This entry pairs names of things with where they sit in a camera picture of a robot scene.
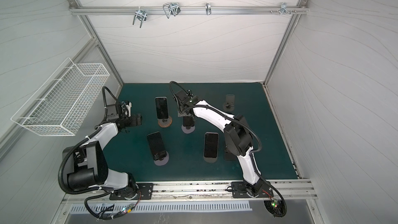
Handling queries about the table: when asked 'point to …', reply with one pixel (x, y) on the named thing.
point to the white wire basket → (61, 104)
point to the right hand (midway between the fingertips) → (189, 107)
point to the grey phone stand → (229, 105)
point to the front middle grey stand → (210, 159)
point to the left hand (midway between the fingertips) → (136, 115)
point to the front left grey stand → (162, 162)
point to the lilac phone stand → (187, 129)
